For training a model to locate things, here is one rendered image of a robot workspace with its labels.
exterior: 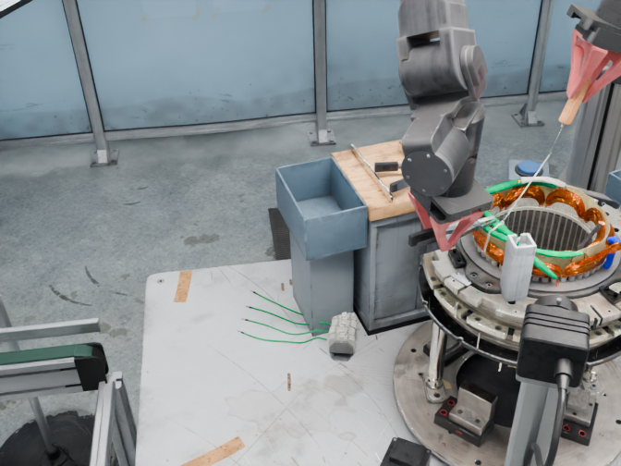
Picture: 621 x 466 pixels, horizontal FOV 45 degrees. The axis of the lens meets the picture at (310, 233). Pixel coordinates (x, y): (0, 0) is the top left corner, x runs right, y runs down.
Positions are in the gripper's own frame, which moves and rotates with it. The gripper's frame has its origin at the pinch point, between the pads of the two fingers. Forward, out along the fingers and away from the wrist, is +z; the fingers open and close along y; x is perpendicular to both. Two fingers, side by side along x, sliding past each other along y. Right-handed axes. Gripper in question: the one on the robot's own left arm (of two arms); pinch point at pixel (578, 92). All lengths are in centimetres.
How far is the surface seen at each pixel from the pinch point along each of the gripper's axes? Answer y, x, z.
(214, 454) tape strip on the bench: -28, -4, 70
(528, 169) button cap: 14.9, 29.8, 22.7
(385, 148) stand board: -8.9, 36.0, 28.9
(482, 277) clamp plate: -2.1, -5.3, 26.0
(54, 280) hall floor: -72, 141, 158
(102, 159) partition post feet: -71, 221, 148
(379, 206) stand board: -11.7, 17.9, 31.5
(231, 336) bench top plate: -26, 22, 67
